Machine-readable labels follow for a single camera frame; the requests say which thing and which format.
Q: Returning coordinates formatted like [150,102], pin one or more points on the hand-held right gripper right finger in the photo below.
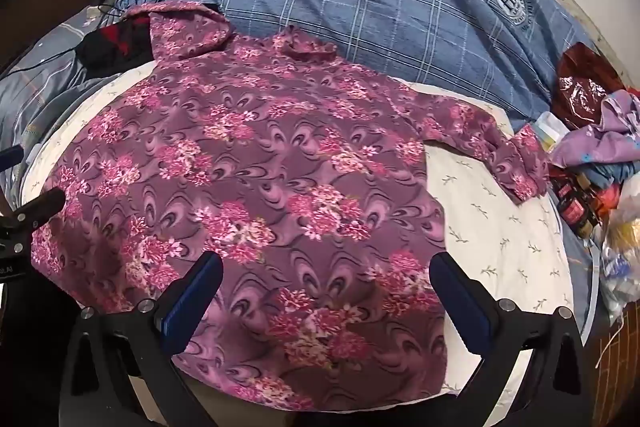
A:
[462,302]

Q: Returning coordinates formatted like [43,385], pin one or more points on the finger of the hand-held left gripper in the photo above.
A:
[42,206]
[10,155]

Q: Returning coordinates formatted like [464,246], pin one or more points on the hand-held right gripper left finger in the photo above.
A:
[192,302]

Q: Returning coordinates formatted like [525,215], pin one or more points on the purple floral shirt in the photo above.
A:
[260,157]

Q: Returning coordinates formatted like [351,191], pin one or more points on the grey-blue striped pillow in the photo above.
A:
[45,77]

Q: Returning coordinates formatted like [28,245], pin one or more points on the white leaf-print bedsheet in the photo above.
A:
[475,207]

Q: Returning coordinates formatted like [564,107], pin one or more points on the black and red garment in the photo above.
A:
[110,47]

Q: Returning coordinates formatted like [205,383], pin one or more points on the clear plastic bag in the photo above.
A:
[620,257]

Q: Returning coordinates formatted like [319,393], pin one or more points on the blue cloth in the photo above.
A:
[605,173]

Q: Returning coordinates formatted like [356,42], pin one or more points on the white and yellow packet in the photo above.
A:
[547,129]

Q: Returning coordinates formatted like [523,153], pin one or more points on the lilac printed cloth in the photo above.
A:
[600,137]

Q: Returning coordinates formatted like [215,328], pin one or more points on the dark red plastic bag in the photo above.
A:
[580,92]

